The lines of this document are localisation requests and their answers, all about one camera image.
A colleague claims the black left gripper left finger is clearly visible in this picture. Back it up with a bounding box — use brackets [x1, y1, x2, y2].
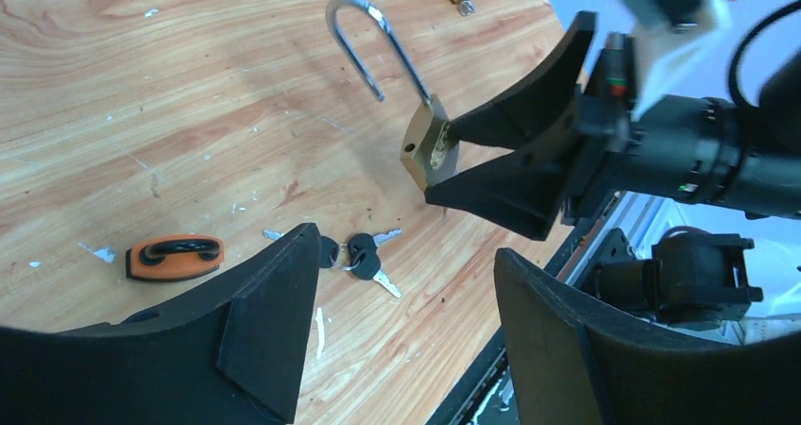
[1, 223, 321, 424]

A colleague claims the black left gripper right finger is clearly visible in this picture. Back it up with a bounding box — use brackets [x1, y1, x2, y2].
[494, 248, 800, 424]

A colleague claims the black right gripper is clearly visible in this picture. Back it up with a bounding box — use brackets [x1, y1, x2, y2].
[424, 10, 637, 241]

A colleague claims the large brass padlock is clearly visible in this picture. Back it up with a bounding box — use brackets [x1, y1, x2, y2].
[325, 0, 461, 193]

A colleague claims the orange black Opel padlock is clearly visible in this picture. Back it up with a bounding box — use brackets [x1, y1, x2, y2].
[126, 234, 225, 282]

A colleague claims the black-headed key bunch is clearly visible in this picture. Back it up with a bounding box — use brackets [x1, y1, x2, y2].
[263, 228, 403, 299]

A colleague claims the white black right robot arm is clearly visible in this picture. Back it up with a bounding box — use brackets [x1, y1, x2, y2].
[424, 11, 800, 328]

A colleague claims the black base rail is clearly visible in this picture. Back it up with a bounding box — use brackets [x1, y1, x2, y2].
[427, 192, 668, 424]

